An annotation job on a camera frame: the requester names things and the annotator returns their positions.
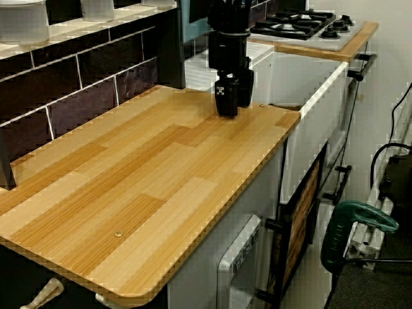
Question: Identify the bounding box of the white oven door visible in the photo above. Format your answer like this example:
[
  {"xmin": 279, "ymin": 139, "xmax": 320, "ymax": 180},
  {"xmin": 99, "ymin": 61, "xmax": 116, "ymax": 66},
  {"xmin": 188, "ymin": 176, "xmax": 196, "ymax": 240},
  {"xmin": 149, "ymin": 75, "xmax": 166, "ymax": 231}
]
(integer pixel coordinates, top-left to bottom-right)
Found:
[{"xmin": 216, "ymin": 214, "xmax": 264, "ymax": 309}]

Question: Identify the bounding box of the black burner grate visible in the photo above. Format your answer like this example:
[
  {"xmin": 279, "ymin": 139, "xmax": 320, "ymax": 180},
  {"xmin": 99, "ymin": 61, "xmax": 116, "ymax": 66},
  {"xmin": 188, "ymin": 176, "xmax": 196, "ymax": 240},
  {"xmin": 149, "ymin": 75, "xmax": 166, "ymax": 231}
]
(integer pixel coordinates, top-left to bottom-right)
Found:
[{"xmin": 250, "ymin": 8, "xmax": 337, "ymax": 41}]

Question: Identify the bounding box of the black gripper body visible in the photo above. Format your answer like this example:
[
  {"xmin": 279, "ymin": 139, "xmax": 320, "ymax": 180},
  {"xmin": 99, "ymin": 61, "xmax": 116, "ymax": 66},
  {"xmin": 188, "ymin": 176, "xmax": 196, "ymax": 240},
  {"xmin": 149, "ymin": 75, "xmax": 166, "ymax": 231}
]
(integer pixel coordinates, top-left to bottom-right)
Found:
[{"xmin": 208, "ymin": 31, "xmax": 252, "ymax": 79}]

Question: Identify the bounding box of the black power tool cable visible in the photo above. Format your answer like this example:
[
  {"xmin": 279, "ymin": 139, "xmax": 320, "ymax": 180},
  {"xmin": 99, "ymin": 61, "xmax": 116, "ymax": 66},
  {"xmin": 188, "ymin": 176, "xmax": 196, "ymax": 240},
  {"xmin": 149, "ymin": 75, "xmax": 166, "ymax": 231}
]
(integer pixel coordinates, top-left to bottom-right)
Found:
[{"xmin": 330, "ymin": 256, "xmax": 412, "ymax": 309}]

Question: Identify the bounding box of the green power tool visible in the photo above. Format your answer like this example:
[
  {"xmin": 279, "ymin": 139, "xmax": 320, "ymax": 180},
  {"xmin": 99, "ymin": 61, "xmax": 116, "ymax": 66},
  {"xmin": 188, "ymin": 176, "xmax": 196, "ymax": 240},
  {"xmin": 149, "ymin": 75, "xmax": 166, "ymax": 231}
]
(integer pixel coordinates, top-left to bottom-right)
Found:
[{"xmin": 320, "ymin": 200, "xmax": 400, "ymax": 274}]

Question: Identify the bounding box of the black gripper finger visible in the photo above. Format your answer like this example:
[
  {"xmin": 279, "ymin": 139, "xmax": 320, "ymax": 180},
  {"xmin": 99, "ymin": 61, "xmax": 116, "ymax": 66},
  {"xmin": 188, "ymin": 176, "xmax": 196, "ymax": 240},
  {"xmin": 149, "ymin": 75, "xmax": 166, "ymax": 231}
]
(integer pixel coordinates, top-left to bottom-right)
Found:
[
  {"xmin": 238, "ymin": 68, "xmax": 256, "ymax": 108},
  {"xmin": 214, "ymin": 78, "xmax": 241, "ymax": 118}
]

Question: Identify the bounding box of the thick black cable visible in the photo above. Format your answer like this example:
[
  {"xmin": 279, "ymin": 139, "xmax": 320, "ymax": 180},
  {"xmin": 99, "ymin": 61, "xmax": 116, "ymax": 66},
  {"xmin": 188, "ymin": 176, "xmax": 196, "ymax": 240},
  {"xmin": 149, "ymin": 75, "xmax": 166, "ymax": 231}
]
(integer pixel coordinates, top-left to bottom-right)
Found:
[{"xmin": 369, "ymin": 142, "xmax": 412, "ymax": 196}]

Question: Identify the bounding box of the wooden slat cabinet door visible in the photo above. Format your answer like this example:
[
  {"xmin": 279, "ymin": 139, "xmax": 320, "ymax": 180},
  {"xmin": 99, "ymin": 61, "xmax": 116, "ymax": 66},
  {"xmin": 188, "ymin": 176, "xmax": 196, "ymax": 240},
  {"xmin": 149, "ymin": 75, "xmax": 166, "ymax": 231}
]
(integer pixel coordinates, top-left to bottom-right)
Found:
[{"xmin": 272, "ymin": 141, "xmax": 330, "ymax": 295}]

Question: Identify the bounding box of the white plastic container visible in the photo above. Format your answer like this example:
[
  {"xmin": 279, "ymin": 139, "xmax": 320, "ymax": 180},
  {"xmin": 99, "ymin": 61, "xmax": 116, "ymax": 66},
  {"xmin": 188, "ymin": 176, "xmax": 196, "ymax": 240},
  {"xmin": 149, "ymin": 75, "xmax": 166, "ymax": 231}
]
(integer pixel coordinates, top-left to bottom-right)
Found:
[{"xmin": 0, "ymin": 0, "xmax": 50, "ymax": 45}]

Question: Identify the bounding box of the black box device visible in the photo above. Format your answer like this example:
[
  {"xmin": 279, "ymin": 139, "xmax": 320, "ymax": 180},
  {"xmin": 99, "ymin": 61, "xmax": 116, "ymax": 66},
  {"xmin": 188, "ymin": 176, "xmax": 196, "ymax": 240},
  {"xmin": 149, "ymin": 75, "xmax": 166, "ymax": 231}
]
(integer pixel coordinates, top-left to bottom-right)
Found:
[{"xmin": 379, "ymin": 153, "xmax": 412, "ymax": 217}]

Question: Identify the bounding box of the clear glass jar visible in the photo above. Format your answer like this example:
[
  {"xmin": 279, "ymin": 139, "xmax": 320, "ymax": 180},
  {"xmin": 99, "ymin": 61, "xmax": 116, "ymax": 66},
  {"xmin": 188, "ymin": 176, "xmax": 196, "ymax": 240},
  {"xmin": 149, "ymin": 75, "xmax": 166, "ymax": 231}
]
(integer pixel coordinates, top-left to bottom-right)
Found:
[{"xmin": 80, "ymin": 0, "xmax": 115, "ymax": 23}]

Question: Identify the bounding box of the aluminium extrusion profile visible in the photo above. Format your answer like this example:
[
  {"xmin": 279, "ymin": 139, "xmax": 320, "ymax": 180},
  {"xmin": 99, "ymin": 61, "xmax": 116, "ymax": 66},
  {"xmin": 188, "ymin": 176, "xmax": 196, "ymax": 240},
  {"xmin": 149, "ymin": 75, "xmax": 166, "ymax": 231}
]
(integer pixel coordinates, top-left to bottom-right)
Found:
[{"xmin": 348, "ymin": 192, "xmax": 396, "ymax": 270}]

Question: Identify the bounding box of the teal panel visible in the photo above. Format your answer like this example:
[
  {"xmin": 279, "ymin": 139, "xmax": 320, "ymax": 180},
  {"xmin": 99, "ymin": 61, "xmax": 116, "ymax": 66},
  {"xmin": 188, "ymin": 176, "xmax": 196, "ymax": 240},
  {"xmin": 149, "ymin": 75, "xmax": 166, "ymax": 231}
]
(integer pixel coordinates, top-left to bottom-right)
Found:
[{"xmin": 180, "ymin": 0, "xmax": 213, "ymax": 43}]

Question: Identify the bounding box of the grey stove top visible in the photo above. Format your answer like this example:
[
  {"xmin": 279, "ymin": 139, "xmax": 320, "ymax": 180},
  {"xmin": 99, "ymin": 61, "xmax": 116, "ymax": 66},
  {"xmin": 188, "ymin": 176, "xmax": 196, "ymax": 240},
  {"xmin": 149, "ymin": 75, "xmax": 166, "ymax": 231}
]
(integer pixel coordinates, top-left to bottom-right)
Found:
[{"xmin": 247, "ymin": 8, "xmax": 365, "ymax": 52}]

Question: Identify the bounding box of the dark vertical post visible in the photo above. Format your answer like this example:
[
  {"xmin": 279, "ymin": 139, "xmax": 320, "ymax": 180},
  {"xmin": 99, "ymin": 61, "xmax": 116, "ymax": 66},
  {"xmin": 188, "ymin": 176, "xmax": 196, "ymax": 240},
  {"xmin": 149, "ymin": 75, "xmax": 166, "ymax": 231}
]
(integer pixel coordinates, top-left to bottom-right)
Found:
[{"xmin": 156, "ymin": 6, "xmax": 188, "ymax": 90}]

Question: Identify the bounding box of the thin black cable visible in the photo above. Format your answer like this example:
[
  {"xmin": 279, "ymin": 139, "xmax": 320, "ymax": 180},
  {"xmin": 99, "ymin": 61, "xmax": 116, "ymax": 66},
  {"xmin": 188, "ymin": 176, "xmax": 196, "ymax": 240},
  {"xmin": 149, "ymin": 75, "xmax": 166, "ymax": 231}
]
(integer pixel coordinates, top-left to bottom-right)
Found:
[{"xmin": 388, "ymin": 82, "xmax": 412, "ymax": 145}]

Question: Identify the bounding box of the wooden stove counter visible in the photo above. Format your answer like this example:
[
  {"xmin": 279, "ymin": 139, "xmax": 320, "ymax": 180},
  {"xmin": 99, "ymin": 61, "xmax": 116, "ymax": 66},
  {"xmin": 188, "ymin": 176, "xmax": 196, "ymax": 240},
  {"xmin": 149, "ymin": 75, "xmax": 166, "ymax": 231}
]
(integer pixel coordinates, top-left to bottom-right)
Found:
[{"xmin": 247, "ymin": 21, "xmax": 379, "ymax": 62}]

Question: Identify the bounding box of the white sink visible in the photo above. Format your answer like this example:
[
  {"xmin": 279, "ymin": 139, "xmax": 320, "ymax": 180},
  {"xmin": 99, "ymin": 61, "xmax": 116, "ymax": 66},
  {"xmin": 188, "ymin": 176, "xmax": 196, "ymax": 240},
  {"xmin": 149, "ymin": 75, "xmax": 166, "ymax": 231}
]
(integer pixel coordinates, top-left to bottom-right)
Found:
[{"xmin": 185, "ymin": 40, "xmax": 351, "ymax": 204}]

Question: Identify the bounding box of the black bar handle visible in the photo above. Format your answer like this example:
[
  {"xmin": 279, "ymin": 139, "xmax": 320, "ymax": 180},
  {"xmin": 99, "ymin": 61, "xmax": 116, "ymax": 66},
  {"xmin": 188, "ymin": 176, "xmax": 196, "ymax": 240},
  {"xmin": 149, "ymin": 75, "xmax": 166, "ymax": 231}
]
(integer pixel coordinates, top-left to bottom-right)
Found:
[
  {"xmin": 256, "ymin": 214, "xmax": 293, "ymax": 304},
  {"xmin": 346, "ymin": 53, "xmax": 378, "ymax": 82},
  {"xmin": 323, "ymin": 165, "xmax": 353, "ymax": 206}
]

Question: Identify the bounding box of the white knob handle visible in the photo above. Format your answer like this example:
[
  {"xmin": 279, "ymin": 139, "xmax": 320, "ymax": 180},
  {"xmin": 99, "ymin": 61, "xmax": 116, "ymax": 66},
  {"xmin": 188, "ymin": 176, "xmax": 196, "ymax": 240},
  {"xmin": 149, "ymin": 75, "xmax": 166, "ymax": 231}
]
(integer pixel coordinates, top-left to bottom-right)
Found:
[
  {"xmin": 19, "ymin": 277, "xmax": 64, "ymax": 309},
  {"xmin": 95, "ymin": 292, "xmax": 117, "ymax": 305}
]

